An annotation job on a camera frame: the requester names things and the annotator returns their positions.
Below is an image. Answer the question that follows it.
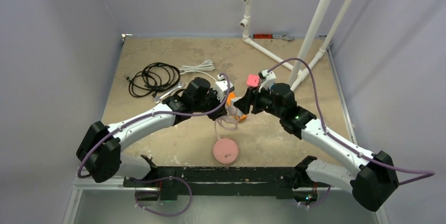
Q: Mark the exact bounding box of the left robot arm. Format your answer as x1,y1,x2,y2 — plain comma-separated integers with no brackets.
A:
76,74,234,187

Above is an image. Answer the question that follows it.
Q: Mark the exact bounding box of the white pipe frame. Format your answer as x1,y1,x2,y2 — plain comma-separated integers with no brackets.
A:
239,0,368,92

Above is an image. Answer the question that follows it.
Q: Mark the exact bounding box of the orange power strip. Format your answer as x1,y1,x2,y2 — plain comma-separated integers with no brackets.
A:
226,92,247,123

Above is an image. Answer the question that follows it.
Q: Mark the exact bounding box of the silver open-end wrench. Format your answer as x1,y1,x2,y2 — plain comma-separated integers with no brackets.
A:
153,82,185,104

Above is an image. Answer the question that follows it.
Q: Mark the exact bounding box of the white power cable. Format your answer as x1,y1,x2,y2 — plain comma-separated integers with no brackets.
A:
178,59,220,84

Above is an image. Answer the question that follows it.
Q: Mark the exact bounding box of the yellow black screwdriver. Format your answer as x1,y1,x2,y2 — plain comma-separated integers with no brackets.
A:
161,95,172,105

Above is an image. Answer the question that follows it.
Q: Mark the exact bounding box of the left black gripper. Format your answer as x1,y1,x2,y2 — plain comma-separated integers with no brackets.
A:
192,87,226,120

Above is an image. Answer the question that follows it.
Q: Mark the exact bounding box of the black coiled cable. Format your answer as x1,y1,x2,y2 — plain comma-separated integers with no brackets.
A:
127,62,182,98

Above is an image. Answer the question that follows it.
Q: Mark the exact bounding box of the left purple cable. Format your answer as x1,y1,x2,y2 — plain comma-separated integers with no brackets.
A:
77,73,231,217

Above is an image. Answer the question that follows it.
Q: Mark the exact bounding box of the red handled wrench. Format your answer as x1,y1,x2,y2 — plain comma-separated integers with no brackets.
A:
249,33,294,42

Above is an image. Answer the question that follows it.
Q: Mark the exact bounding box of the purple cable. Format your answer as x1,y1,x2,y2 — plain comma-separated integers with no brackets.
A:
77,73,231,217
266,58,435,209

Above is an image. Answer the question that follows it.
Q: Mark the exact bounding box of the white cube socket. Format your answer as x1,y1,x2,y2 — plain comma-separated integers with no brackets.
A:
230,97,243,116

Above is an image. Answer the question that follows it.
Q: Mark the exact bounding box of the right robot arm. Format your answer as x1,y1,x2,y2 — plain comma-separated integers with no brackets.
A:
231,83,399,212

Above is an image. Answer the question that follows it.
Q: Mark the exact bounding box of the pink plug adapter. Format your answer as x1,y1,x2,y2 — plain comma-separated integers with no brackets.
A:
246,74,260,87

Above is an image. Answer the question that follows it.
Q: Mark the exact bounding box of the black base beam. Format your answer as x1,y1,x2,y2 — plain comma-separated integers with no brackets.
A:
123,156,317,200

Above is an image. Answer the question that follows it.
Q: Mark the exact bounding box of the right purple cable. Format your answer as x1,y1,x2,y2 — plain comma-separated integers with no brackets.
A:
266,58,435,209

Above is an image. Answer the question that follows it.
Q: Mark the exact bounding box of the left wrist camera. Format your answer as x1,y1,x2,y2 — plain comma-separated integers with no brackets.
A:
214,74,235,102

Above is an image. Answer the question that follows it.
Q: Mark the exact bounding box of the pink round socket base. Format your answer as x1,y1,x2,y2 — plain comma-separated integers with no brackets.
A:
212,138,239,165

